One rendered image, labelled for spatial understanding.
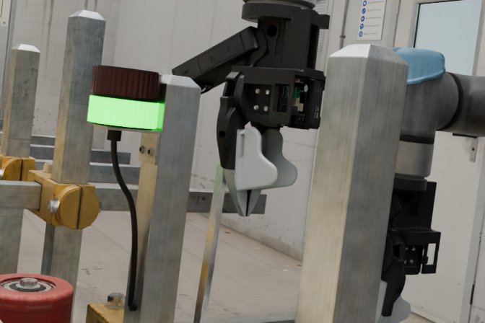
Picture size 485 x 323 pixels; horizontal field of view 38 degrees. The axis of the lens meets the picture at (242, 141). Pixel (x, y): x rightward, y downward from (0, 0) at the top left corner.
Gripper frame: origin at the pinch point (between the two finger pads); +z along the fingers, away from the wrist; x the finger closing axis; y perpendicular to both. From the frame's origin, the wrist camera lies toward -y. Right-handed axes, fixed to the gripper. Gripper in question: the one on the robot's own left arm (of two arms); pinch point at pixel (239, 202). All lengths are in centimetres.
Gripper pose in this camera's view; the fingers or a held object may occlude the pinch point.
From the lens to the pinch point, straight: 73.0
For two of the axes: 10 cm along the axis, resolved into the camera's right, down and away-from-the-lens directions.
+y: 7.9, 1.1, -6.0
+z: -1.1, 9.9, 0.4
